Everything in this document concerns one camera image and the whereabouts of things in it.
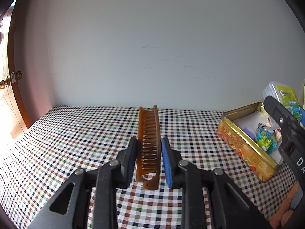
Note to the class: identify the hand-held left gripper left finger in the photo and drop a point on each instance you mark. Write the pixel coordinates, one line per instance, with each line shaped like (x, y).
(132, 164)

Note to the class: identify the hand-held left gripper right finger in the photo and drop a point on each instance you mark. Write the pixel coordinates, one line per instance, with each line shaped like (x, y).
(166, 164)

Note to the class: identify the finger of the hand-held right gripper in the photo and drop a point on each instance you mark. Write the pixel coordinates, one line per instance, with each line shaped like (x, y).
(302, 118)
(278, 114)

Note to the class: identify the clear box with green label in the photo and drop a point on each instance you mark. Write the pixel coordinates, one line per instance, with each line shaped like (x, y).
(286, 95)

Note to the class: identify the blue printed toy block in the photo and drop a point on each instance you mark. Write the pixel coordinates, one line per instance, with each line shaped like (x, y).
(263, 132)

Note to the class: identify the green toy block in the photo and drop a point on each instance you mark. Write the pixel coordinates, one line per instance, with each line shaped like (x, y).
(268, 144)

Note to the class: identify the purple toy block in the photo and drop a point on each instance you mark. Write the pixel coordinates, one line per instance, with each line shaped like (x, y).
(249, 133)

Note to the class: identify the gold metal tin box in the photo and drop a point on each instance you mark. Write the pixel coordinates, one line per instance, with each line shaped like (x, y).
(243, 152)

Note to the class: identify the person's right hand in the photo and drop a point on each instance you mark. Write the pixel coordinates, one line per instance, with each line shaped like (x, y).
(284, 217)

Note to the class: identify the checkered tablecloth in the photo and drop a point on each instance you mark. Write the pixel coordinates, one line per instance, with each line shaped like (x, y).
(71, 148)

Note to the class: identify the wooden door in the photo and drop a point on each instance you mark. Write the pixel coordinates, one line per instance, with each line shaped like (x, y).
(21, 100)

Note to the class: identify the metal door latch plate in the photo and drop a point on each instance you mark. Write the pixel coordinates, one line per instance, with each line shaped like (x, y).
(16, 76)

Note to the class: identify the brass door knob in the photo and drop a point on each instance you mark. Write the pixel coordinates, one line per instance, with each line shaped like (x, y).
(4, 83)

